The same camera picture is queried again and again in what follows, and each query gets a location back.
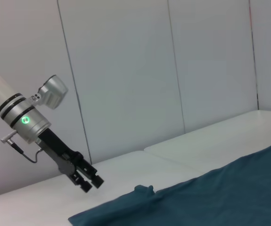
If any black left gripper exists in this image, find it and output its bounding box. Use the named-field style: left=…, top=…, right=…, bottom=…
left=37, top=129, right=105, bottom=194

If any teal T-shirt with FREE print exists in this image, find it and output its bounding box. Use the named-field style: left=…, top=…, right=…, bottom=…
left=67, top=138, right=271, bottom=226

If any black cable with silver plug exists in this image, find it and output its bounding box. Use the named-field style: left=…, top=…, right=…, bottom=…
left=0, top=131, right=43, bottom=164

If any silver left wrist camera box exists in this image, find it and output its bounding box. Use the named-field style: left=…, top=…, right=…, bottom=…
left=30, top=74, right=69, bottom=110

